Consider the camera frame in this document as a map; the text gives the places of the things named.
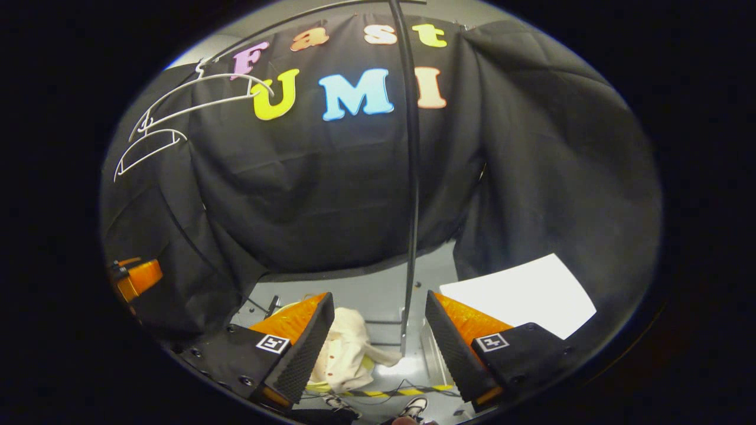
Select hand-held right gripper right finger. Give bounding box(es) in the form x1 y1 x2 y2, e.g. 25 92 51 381
424 290 576 408

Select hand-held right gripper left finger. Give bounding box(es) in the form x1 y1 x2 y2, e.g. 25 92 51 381
176 292 335 412

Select cream button-up shirt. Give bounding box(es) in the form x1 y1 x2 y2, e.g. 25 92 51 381
307 307 402 393

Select laundry hamper with yellow-green rim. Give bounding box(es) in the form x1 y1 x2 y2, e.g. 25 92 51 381
269 298 379 395

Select white plastic hanger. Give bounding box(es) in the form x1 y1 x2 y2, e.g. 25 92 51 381
129 58 276 142
113 118 188 182

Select black metal clothes rack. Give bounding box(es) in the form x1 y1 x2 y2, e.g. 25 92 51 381
198 0 429 358

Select yellow and black floor tape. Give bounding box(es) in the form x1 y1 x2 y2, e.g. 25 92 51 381
304 384 455 399

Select person's left sneaker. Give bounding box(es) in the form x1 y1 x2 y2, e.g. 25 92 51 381
322 394 358 417

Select person's sneaker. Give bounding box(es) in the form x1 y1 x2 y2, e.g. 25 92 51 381
400 397 429 421
322 394 358 417

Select person's right sneaker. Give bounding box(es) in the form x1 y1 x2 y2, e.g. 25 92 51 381
400 397 429 421

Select black backdrop cloth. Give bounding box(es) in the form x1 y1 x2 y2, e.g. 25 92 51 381
99 12 663 343

